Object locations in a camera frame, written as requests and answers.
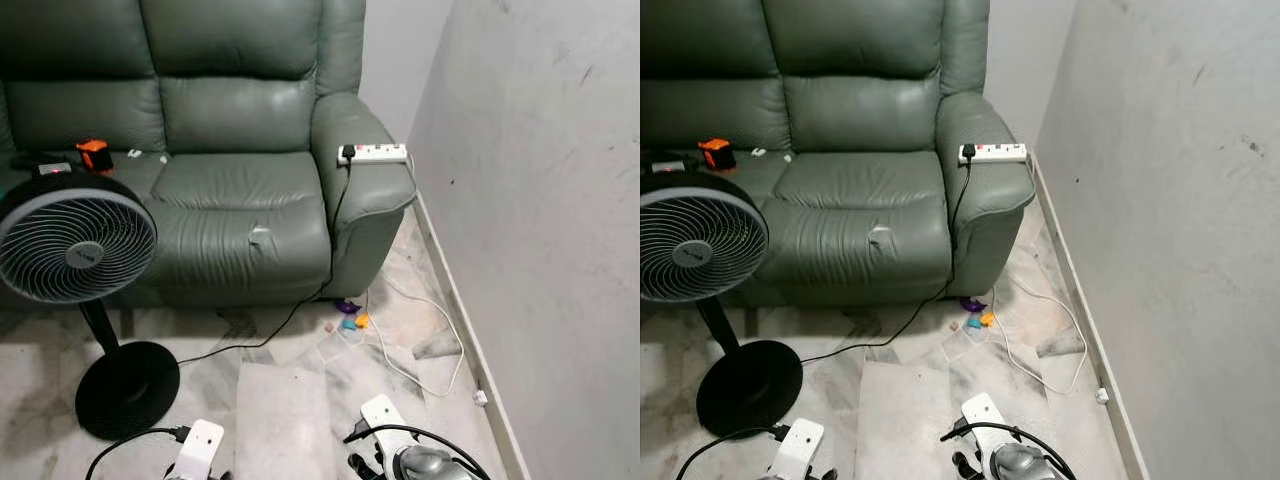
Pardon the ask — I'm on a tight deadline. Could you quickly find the white power strip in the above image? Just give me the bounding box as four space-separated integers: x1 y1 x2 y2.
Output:
958 143 1030 166
338 143 410 167

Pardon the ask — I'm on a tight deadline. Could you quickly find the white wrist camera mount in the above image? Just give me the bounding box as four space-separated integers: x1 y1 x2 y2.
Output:
359 393 421 463
165 419 227 480
768 418 827 480
961 391 1019 459

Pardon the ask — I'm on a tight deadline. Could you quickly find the black standing fan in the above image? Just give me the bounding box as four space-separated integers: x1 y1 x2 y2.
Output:
640 170 804 440
0 170 182 442

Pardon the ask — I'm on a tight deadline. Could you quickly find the thin white cable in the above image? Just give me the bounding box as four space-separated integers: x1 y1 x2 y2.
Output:
945 275 1089 396
318 275 468 400

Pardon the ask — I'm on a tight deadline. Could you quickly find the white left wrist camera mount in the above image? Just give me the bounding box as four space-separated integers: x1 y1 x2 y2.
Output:
165 419 227 480
768 418 827 480

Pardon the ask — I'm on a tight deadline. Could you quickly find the orange and black device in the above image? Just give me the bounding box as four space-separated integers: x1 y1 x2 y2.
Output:
698 137 737 172
76 138 115 174

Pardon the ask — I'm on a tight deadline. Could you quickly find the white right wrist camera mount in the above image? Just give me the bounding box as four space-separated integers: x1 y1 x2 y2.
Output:
359 393 421 463
961 391 1019 459

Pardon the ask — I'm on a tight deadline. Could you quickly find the black power cable with plug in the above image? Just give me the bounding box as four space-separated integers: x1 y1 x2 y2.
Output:
178 144 358 366
800 144 978 366

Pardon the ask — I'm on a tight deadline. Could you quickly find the green leather sofa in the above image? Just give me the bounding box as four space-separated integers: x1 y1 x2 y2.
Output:
640 0 1038 309
0 0 419 309

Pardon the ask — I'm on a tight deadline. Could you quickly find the black left wrist camera cable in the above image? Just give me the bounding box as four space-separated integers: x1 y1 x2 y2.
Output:
85 425 193 480
675 425 791 480

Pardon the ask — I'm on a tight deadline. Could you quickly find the flat black device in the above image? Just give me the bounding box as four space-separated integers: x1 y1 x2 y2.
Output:
648 152 703 178
8 152 79 181

